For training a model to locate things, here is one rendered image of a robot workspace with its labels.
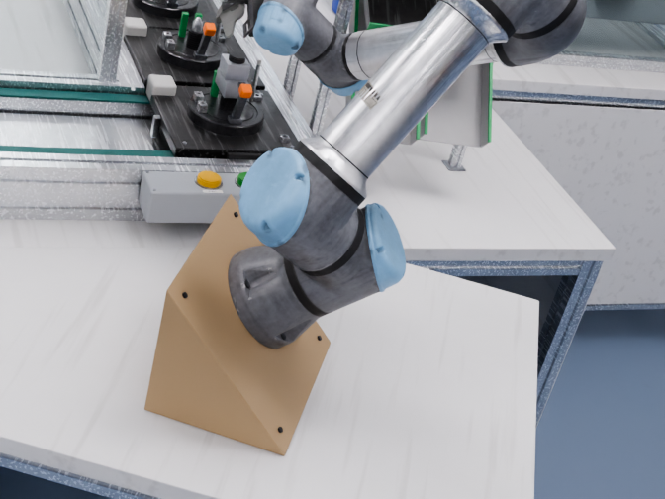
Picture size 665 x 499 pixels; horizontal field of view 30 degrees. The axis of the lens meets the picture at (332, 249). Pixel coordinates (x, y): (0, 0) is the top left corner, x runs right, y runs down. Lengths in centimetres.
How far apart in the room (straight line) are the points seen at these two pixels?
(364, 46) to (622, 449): 183
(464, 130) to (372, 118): 79
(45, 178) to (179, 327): 52
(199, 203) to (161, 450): 52
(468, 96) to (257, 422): 94
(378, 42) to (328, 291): 40
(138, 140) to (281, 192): 73
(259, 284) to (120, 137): 62
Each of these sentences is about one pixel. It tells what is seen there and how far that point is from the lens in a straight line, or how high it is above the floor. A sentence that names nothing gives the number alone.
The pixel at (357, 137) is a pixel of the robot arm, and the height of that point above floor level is 129.
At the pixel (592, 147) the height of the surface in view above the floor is 68.
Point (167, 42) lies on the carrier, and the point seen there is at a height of 100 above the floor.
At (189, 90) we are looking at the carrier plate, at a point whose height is 97.
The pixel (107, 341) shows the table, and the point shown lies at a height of 86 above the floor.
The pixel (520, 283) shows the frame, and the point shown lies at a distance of 276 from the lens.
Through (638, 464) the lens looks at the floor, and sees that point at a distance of 342.
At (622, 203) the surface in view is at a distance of 348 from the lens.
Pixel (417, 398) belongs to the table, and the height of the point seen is 86.
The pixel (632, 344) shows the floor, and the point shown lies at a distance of 389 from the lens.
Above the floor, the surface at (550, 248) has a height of 86.
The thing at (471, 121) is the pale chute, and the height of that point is 102.
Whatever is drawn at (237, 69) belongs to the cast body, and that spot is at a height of 108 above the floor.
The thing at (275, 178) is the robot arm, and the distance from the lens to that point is 159.
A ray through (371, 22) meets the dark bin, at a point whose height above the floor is 121.
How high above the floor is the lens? 198
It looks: 31 degrees down
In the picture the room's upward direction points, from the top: 15 degrees clockwise
